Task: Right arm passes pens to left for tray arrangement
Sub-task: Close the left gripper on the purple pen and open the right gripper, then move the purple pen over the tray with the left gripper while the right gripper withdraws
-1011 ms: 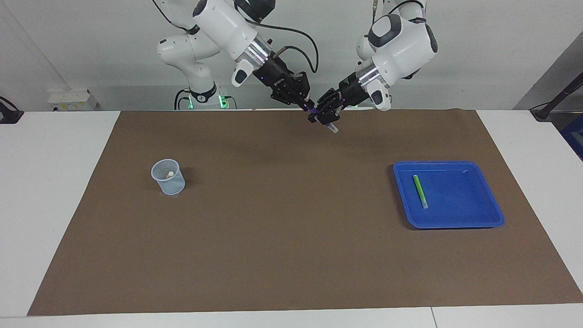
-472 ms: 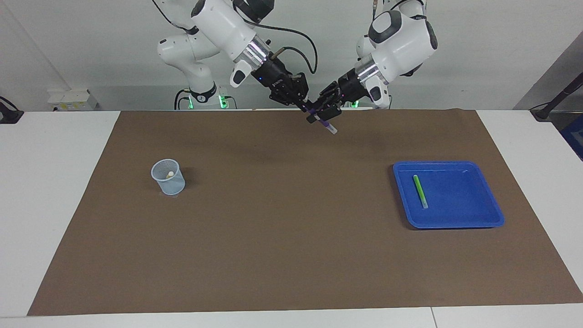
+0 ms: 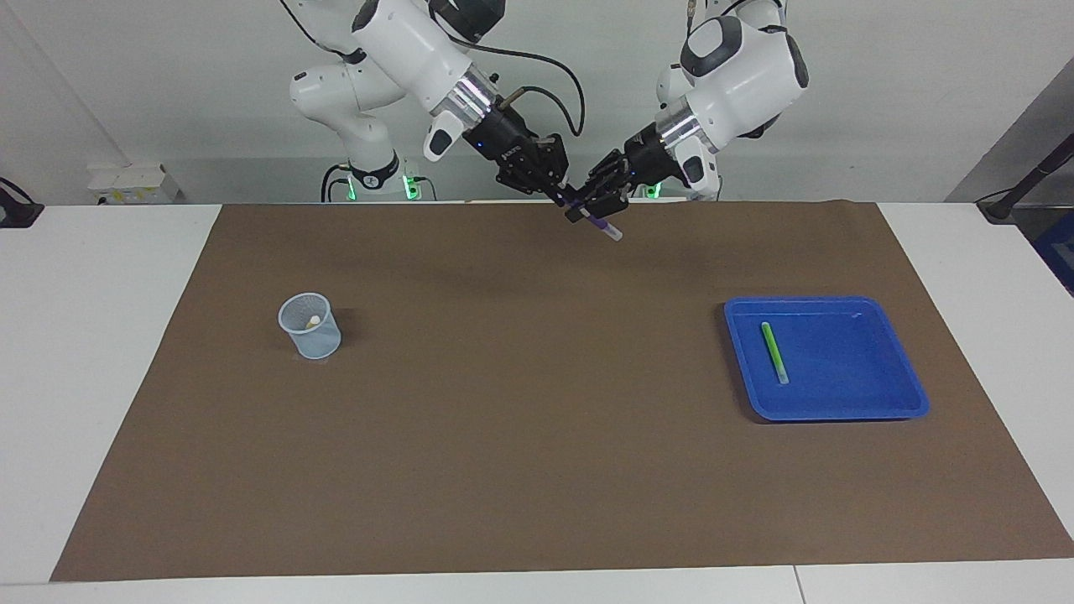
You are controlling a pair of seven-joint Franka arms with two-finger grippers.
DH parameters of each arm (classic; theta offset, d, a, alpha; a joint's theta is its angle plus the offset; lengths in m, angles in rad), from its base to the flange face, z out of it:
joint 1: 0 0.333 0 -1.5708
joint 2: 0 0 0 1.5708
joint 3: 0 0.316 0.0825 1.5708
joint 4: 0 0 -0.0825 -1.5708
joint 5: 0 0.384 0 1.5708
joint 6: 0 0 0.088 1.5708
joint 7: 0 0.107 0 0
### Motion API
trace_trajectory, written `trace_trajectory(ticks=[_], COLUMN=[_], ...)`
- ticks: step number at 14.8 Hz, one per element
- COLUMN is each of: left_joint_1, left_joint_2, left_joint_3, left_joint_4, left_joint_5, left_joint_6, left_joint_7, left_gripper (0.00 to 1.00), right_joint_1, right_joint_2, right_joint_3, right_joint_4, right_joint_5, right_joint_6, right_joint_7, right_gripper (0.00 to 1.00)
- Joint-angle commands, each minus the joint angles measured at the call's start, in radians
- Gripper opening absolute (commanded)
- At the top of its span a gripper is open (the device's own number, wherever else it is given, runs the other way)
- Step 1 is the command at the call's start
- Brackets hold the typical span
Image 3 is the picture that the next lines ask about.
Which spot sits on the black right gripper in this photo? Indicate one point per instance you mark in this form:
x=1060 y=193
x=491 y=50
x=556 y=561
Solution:
x=512 y=147

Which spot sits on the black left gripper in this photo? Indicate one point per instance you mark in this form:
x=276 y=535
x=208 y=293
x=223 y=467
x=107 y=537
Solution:
x=650 y=155

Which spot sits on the purple pen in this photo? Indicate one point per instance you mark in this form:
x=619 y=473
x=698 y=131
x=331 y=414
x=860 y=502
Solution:
x=608 y=230

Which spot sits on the green pen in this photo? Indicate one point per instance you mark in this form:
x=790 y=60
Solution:
x=774 y=352

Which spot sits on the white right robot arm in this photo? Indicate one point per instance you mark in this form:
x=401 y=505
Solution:
x=411 y=50

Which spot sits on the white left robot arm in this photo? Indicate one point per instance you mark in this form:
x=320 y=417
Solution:
x=738 y=75

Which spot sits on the blue plastic tray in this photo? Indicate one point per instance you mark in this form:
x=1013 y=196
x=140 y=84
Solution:
x=839 y=369

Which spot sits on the brown table mat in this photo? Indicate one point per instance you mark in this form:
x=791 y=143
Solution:
x=537 y=419

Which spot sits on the pale blue mesh pen cup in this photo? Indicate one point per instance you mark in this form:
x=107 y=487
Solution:
x=319 y=342

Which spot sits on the white box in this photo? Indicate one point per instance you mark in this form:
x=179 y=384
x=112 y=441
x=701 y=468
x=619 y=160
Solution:
x=134 y=184

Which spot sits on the black stand pole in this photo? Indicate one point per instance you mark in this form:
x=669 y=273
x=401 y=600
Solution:
x=1028 y=180

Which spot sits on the blue crate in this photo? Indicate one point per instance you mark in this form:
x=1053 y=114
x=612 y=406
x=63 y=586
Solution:
x=1059 y=252

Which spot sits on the black clamp mount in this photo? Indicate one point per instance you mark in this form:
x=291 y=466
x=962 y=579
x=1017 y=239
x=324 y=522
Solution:
x=17 y=214

